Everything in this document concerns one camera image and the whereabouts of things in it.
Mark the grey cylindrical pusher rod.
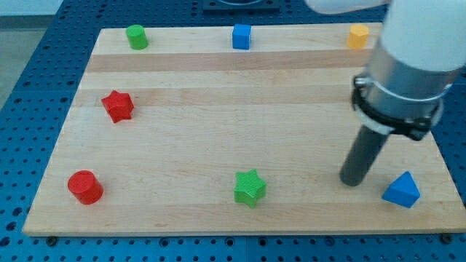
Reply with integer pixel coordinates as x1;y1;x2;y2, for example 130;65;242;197
339;126;389;186

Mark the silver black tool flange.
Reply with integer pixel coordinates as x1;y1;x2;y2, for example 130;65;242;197
352;41;460;141

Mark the blue triangle block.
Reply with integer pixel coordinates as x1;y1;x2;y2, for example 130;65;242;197
382;171;421;208

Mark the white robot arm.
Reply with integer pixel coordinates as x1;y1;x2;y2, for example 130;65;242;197
339;0;465;186

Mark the yellow hexagon block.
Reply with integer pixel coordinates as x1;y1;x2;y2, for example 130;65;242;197
347;24;370;49

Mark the green star block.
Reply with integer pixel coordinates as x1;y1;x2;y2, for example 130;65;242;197
234;169;267;209

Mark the wooden board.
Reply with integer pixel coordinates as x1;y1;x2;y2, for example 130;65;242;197
23;23;465;237

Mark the blue cube block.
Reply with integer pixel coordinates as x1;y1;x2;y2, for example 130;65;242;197
232;24;252;50

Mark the red star block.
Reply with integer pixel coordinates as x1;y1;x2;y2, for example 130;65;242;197
101;90;134;123

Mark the green cylinder block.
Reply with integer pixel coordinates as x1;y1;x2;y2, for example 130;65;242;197
125;24;149;50

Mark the red cylinder block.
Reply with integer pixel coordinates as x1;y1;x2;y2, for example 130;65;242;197
67;170;104;205

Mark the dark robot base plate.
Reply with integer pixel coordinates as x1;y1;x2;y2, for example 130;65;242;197
200;0;280;13

